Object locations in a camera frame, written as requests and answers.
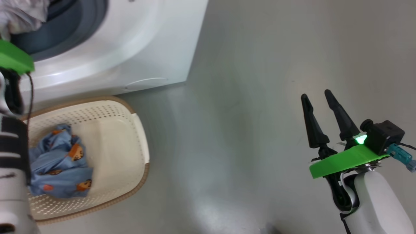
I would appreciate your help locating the grey rubber door gasket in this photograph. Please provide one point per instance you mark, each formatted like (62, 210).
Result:
(71, 29)

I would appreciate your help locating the blue bear print garment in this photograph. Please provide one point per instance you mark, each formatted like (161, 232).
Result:
(58, 169)

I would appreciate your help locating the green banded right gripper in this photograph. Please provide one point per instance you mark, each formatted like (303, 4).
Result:
(347, 161)

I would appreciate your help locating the round white drain filter cover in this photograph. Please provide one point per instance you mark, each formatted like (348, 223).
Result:
(146, 83)

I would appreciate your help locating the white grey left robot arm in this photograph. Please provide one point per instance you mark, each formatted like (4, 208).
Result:
(13, 156)

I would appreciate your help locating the pale white garment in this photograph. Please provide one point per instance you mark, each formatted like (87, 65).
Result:
(22, 14)

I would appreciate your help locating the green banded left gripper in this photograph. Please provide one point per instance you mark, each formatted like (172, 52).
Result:
(14, 58)

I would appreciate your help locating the cream perforated laundry basket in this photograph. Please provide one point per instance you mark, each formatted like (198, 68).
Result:
(113, 152)

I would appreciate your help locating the white front-load washing machine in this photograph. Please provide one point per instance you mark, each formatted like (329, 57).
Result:
(143, 42)

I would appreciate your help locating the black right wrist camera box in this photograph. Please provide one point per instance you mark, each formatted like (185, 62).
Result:
(385, 136)

